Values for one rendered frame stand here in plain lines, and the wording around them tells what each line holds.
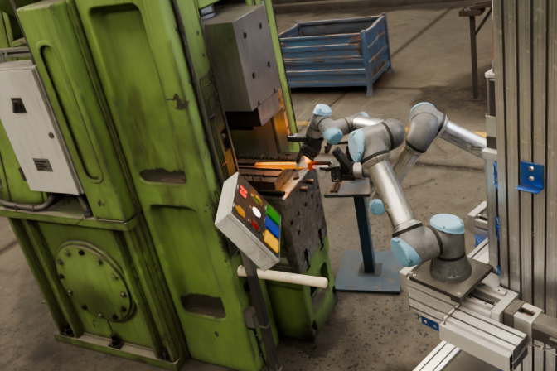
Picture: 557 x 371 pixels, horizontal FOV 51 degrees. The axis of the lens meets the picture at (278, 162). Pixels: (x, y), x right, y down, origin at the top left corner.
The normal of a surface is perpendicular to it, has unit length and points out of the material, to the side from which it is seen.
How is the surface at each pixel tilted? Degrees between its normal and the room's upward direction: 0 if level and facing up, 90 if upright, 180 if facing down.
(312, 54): 89
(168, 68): 89
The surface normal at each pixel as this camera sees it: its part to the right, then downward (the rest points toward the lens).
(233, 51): -0.43, 0.46
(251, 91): 0.88, 0.04
